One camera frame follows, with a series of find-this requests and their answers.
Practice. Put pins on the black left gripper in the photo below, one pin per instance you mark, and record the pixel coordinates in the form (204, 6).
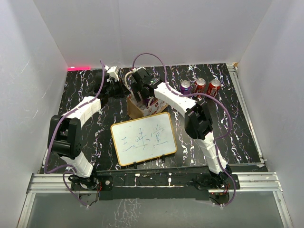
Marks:
(123, 92)

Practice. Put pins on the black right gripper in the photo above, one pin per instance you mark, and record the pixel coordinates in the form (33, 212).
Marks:
(136, 89)

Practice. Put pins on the printed canvas tote bag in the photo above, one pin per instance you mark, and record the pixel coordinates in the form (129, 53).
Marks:
(154, 105)

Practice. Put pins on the purple soda can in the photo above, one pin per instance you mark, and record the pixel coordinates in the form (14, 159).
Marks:
(142, 107)
(185, 87)

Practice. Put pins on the red cola can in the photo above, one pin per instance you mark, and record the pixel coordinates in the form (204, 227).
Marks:
(213, 88)
(199, 85)

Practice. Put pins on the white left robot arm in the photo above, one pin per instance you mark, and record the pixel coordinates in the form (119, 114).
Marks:
(65, 131)

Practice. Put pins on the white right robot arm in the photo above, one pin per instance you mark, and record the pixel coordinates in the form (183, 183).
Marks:
(197, 119)

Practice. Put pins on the pink tape strip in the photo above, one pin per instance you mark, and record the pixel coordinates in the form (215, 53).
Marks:
(82, 68)

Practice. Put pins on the yellow framed whiteboard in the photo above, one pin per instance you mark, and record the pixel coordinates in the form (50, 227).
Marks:
(143, 139)

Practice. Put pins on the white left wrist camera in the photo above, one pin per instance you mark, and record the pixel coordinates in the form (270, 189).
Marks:
(113, 72)

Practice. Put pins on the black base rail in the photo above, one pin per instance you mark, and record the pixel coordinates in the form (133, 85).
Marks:
(168, 183)

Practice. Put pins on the aluminium frame rail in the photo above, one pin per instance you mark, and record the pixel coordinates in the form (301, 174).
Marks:
(42, 183)

